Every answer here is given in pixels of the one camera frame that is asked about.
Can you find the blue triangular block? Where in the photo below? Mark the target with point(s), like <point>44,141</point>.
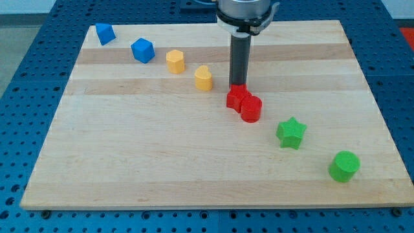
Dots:
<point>105,33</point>

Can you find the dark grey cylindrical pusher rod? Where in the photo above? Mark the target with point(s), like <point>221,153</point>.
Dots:
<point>239,57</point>

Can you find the yellow hexagon block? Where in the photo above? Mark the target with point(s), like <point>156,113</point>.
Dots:
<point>175,61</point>

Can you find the wooden board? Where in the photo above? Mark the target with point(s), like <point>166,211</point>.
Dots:
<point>133,136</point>

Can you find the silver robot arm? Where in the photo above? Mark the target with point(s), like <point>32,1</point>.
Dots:
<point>244,18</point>

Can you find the yellow heart block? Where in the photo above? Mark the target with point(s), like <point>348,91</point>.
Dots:
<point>203,78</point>

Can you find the blue cube block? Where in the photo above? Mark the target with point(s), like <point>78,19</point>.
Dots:
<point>143,50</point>

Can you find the red cylinder block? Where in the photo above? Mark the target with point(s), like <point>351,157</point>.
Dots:
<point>251,107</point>

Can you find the green star block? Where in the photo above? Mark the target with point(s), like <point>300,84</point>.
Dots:
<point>290,133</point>

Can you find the red star block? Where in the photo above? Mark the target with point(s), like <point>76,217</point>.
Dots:
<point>236,95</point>

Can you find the green cylinder block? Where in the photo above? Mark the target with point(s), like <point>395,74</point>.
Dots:
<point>343,167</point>

